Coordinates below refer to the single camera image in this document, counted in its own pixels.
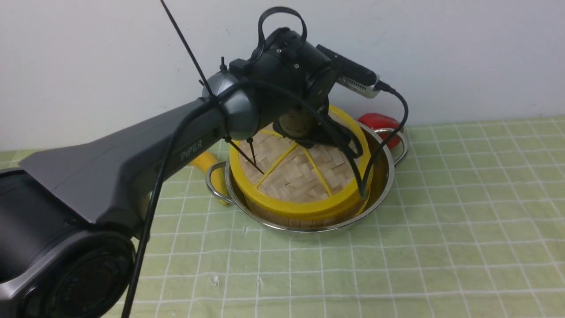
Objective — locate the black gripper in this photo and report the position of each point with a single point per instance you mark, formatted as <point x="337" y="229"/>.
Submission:
<point x="296" y="80"/>

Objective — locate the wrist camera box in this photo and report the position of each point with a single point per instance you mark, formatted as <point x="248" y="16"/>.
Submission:
<point x="352" y="75"/>

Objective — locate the yellow banana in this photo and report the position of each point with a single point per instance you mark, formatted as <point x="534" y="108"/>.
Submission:
<point x="214" y="175"/>

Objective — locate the green checkered tablecloth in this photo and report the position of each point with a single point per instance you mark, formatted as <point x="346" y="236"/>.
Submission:
<point x="473" y="227"/>

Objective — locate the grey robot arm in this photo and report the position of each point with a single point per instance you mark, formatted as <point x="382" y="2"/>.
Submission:
<point x="68" y="215"/>

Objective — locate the stainless steel pot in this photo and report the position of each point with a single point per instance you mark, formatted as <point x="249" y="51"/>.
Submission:
<point x="382" y="182"/>

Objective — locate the woven bamboo steamer lid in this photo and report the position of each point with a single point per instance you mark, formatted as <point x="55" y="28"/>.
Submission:
<point x="273" y="150"/>

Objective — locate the red bell pepper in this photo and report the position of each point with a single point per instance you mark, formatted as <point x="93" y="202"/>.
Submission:
<point x="380" y="121"/>

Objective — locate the bamboo steamer basket yellow rim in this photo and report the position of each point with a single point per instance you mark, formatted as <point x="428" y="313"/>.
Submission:
<point x="302" y="197"/>

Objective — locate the black zip tie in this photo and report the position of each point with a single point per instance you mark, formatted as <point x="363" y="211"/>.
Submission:
<point x="203" y="80"/>

